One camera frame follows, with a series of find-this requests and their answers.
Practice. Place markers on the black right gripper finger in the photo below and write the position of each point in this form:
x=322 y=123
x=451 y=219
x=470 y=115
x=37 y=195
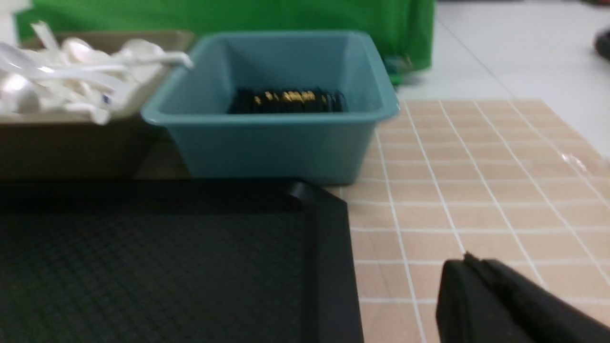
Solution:
x=486 y=301

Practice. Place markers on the checkered beige table mat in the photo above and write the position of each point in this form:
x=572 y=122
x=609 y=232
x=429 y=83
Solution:
x=503 y=179

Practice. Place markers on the pile of black chopsticks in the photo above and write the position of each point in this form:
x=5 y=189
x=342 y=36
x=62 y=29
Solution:
x=286 y=101

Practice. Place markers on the green cloth backdrop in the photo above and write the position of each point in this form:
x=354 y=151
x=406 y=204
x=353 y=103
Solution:
x=399 y=28

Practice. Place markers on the teal plastic bin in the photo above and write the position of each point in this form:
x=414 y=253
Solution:
x=325 y=148

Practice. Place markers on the black serving tray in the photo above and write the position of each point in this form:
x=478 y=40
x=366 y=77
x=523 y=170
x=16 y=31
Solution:
x=250 y=261

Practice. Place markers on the olive plastic bin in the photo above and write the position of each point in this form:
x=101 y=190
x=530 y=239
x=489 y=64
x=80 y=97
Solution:
x=76 y=150

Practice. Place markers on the pile of white spoons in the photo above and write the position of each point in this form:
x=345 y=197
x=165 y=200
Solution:
x=86 y=77

